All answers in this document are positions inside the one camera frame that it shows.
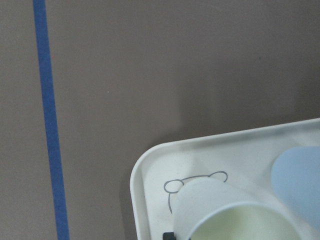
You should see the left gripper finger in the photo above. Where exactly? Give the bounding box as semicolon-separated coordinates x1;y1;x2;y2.
162;232;175;240

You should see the cream plastic cup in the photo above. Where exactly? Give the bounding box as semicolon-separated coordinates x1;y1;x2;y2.
171;177;302;240

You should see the blue plastic cup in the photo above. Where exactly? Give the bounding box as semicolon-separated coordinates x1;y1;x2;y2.
270;146;320;231

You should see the cream plastic tray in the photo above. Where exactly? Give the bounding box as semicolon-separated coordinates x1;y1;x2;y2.
130;118;320;240

